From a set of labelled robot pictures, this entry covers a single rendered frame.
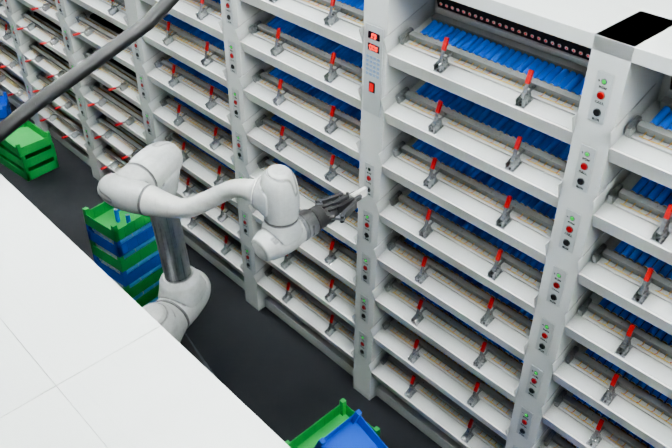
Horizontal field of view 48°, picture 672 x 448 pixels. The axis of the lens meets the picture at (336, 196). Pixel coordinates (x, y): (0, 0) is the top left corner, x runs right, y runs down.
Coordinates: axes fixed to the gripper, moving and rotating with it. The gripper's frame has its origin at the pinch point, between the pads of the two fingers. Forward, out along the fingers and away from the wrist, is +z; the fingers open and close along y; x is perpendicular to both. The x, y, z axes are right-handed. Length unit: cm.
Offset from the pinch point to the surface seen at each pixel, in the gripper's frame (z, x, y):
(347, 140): 6.8, 12.1, -12.3
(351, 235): 6.8, -25.7, -9.4
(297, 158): 7.0, -6.8, -37.8
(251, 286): 5, -88, -69
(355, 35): 6, 50, -9
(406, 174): 6.2, 11.9, 14.1
